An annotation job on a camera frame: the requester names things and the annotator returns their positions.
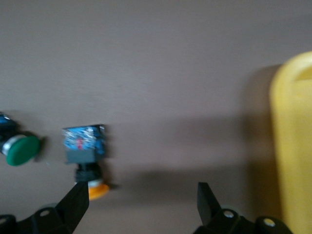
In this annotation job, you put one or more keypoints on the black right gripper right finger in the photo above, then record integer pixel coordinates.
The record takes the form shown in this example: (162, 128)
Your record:
(207, 209)

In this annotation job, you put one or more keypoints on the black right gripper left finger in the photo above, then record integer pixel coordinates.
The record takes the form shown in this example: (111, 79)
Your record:
(73, 204)

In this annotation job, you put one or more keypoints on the yellow push button switch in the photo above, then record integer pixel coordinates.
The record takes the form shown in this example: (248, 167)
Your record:
(80, 151)

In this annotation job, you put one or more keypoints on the yellow plastic tray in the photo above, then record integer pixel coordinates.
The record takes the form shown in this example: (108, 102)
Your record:
(292, 146)

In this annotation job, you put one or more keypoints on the brown table cover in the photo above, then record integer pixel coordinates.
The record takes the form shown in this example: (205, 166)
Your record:
(156, 61)

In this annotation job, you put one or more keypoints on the green push button switch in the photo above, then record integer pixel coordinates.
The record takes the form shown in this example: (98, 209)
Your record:
(22, 151)

